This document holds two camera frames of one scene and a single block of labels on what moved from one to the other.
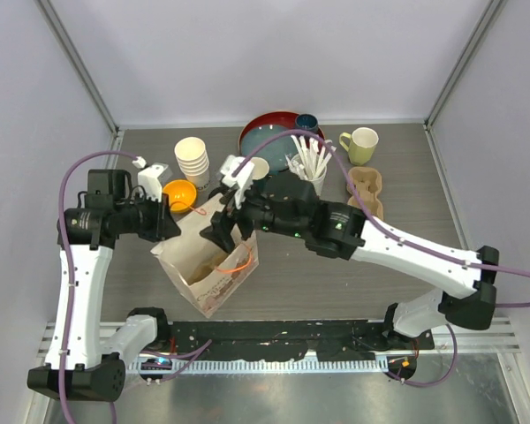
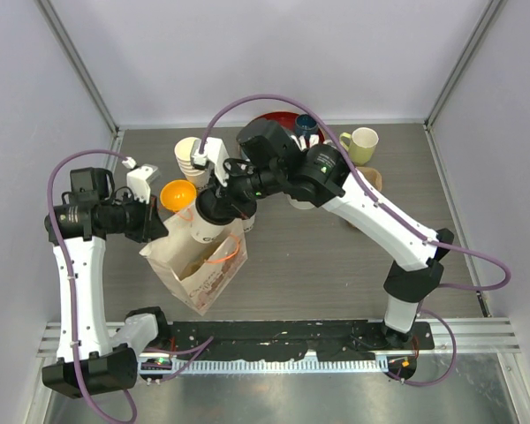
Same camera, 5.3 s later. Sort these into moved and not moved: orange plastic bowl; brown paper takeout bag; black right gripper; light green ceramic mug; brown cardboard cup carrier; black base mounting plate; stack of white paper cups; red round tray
Moved: brown cardboard cup carrier; black right gripper; brown paper takeout bag
Not moved: light green ceramic mug; stack of white paper cups; red round tray; orange plastic bowl; black base mounting plate
